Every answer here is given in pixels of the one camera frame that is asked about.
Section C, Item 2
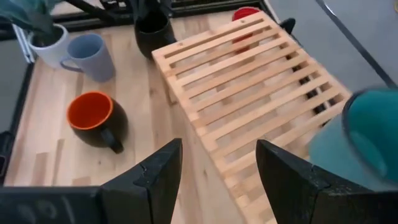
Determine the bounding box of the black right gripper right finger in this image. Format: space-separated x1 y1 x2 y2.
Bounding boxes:
255 139 398 224

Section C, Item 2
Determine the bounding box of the red coffee mug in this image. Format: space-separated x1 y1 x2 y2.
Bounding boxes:
231 6 262 54

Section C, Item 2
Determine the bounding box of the black mug orange inside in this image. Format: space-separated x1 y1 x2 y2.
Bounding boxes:
66 90 129 154

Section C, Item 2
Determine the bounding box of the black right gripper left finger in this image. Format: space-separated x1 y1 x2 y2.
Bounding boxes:
0 138 183 224

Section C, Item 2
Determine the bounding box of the teal-leaf plant white pot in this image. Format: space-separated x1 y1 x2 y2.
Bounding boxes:
0 0 71 69

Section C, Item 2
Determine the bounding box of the plain black coffee mug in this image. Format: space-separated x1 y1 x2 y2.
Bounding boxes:
134 11 178 60

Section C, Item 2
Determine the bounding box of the teal coffee mug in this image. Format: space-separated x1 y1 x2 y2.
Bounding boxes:
308 86 398 191

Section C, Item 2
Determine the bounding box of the blue-grey coffee mug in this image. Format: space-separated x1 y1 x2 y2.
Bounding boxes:
59 32 116 83

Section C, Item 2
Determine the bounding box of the silver aluminium extrusion bar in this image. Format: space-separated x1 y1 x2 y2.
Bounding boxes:
12 24 35 64

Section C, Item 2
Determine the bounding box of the wooden slatted rack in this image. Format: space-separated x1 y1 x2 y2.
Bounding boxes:
151 11 352 224

